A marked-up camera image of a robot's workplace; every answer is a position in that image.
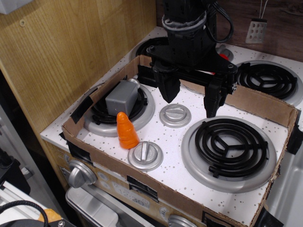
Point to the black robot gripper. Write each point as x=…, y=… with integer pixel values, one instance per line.
x=192, y=57

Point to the grey pepper shaker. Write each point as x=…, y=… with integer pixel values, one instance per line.
x=123, y=97

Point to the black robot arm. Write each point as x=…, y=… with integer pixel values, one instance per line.
x=194, y=28

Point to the silver stove knob centre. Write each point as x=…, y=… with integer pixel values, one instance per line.
x=175, y=115

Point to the silver stove knob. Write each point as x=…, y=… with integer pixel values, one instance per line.
x=146, y=156
x=175, y=115
x=224, y=50

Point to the red toy strawberry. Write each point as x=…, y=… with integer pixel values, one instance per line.
x=224, y=56

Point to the silver stove knob back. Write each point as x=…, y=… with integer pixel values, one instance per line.
x=224, y=50

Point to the back left black burner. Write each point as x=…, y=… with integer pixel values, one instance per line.
x=141, y=48

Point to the black burner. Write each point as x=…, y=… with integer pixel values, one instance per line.
x=228, y=154
x=141, y=48
x=271, y=78
x=99, y=122

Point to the front right black burner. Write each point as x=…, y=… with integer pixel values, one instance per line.
x=228, y=154

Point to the silver stove knob front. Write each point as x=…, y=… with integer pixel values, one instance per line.
x=146, y=156

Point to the orange toy carrot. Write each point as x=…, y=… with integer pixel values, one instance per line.
x=127, y=134

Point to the back right black burner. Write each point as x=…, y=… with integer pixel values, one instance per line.
x=271, y=78

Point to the hanging silver spatula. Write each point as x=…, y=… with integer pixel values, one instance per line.
x=257, y=29

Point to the brown cardboard box tray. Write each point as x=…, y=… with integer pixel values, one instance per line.
x=170, y=188

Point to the front left black burner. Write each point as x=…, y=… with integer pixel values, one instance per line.
x=99, y=122

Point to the oven clock display label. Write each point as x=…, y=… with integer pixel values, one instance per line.
x=139, y=200

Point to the silver oven dial right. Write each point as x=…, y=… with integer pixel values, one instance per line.
x=178, y=221

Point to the silver oven dial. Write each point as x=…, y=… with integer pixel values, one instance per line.
x=80, y=174
x=178, y=221

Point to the silver oven dial left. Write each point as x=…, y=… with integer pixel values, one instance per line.
x=80, y=174

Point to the small orange object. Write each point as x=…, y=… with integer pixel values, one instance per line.
x=52, y=215

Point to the silver oven door handle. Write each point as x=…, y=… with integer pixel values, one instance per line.
x=102, y=210

